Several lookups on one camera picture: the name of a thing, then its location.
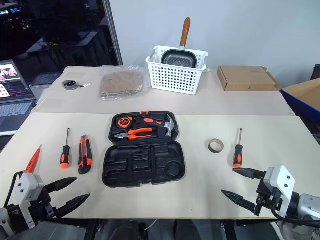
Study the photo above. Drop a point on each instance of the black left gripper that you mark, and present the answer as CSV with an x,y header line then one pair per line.
x,y
43,208

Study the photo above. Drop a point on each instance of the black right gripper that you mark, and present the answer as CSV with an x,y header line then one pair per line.
x,y
268,198

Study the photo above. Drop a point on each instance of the orange black utility knife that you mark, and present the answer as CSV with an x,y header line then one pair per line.
x,y
84,160

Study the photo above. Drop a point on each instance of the orange voltage tester pen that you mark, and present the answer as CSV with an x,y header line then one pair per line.
x,y
32,162

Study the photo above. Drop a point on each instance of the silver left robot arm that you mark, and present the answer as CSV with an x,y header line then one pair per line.
x,y
3,222

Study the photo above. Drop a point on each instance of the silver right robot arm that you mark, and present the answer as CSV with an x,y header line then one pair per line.
x,y
310,205

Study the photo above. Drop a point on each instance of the black tool case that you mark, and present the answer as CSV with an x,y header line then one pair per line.
x,y
145,172

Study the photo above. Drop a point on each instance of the brown tape roll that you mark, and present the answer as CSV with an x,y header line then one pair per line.
x,y
212,148

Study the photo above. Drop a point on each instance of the orange black tape measure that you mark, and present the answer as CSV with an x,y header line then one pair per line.
x,y
123,122

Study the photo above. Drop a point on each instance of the open grey laptop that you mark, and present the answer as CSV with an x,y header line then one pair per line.
x,y
15,110

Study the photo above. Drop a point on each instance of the blue open cardboard box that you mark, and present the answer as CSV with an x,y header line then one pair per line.
x,y
303,100

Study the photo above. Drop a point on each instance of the flat brown cardboard box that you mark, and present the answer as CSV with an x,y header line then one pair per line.
x,y
246,78

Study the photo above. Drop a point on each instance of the clear bag of brown sheets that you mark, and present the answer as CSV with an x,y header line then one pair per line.
x,y
120,83

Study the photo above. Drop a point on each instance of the white perforated plastic basket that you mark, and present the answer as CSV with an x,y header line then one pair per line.
x,y
172,80

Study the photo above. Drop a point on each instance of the black chair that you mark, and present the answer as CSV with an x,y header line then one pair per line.
x,y
316,72

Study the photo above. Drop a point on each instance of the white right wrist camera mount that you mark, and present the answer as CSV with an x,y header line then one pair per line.
x,y
280,175

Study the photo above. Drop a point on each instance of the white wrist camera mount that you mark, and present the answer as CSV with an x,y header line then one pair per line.
x,y
25,185
280,175

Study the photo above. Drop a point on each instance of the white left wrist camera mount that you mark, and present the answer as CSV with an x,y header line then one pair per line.
x,y
25,185

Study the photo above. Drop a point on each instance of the silver metal window post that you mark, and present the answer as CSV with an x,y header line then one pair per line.
x,y
113,32

